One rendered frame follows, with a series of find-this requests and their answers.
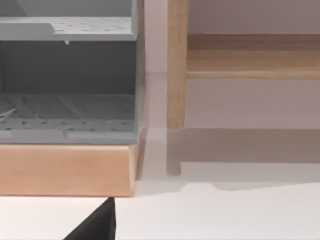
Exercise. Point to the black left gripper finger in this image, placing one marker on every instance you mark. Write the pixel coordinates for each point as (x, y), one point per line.
(101, 222)

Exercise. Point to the pale wooden drawer front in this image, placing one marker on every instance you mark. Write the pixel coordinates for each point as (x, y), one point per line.
(65, 170)

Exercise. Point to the grey pierced drawer inside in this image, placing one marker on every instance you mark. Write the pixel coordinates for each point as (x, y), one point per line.
(67, 115)

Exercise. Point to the wooden cupboard with grey inside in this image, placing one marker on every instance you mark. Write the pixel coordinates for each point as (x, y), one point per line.
(75, 45)

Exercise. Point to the wooden open shelf unit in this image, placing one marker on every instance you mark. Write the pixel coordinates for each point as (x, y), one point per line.
(247, 60)

